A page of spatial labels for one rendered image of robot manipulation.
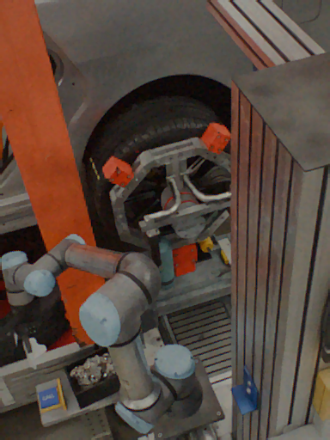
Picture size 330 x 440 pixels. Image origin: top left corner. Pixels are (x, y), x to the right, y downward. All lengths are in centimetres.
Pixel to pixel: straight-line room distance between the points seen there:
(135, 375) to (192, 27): 128
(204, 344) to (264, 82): 212
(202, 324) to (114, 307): 166
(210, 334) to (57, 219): 131
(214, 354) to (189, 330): 21
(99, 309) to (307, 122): 71
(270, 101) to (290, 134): 8
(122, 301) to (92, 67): 108
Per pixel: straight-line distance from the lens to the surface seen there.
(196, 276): 299
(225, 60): 240
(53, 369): 269
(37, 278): 171
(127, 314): 141
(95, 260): 162
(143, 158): 227
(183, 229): 235
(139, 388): 164
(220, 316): 305
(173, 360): 177
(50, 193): 184
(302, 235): 91
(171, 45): 228
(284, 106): 93
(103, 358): 238
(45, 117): 167
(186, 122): 234
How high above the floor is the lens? 256
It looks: 46 degrees down
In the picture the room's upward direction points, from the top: 7 degrees counter-clockwise
